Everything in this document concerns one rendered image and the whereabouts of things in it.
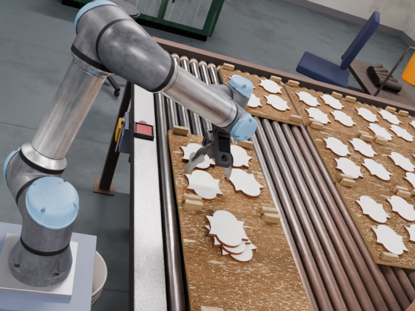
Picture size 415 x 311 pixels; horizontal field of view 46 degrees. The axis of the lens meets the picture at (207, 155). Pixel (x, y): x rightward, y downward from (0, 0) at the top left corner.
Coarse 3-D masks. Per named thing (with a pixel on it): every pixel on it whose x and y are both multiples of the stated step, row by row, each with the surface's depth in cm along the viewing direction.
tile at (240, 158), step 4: (232, 148) 184; (236, 148) 185; (240, 148) 186; (232, 152) 182; (236, 152) 183; (240, 152) 184; (244, 152) 185; (236, 156) 180; (240, 156) 181; (244, 156) 182; (248, 156) 183; (236, 160) 178; (240, 160) 179; (244, 160) 180; (248, 160) 182; (236, 164) 176; (240, 164) 177; (244, 164) 178
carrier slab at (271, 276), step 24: (192, 216) 147; (240, 216) 154; (192, 240) 138; (264, 240) 149; (192, 264) 131; (216, 264) 134; (240, 264) 137; (264, 264) 140; (288, 264) 144; (192, 288) 124; (216, 288) 127; (240, 288) 129; (264, 288) 132; (288, 288) 135
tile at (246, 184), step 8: (232, 176) 169; (240, 176) 170; (248, 176) 172; (232, 184) 166; (240, 184) 167; (248, 184) 168; (256, 184) 170; (240, 192) 165; (248, 192) 164; (256, 192) 166
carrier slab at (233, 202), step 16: (176, 144) 176; (176, 160) 167; (256, 160) 185; (176, 176) 160; (224, 176) 169; (256, 176) 176; (176, 192) 155; (192, 192) 156; (224, 192) 162; (208, 208) 153; (224, 208) 155; (240, 208) 158; (256, 208) 161
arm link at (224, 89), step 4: (208, 84) 138; (216, 88) 136; (220, 88) 137; (224, 88) 138; (228, 88) 139; (220, 92) 135; (224, 92) 136; (228, 92) 139; (232, 92) 139; (228, 96) 134; (232, 96) 139
